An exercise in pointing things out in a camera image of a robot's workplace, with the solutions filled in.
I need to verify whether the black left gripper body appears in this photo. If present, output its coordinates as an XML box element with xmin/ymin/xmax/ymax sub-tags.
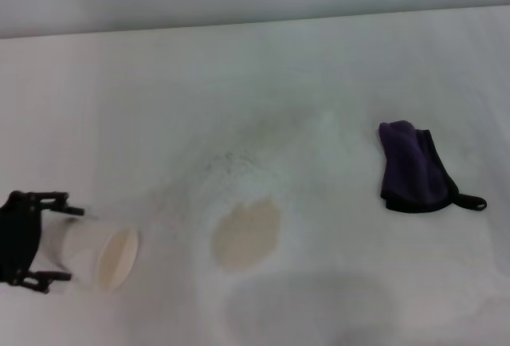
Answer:
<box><xmin>0</xmin><ymin>191</ymin><xmax>43</xmax><ymax>284</ymax></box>

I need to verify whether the white paper cup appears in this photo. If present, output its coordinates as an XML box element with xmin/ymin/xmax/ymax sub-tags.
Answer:
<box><xmin>41</xmin><ymin>216</ymin><xmax>140</xmax><ymax>294</ymax></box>

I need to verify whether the purple rag with black edge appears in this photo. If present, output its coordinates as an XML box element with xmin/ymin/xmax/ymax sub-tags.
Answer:
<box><xmin>377</xmin><ymin>120</ymin><xmax>488</xmax><ymax>214</ymax></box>

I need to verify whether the brown water stain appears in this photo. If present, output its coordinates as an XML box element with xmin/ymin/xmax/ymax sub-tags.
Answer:
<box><xmin>210</xmin><ymin>197</ymin><xmax>282</xmax><ymax>272</ymax></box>

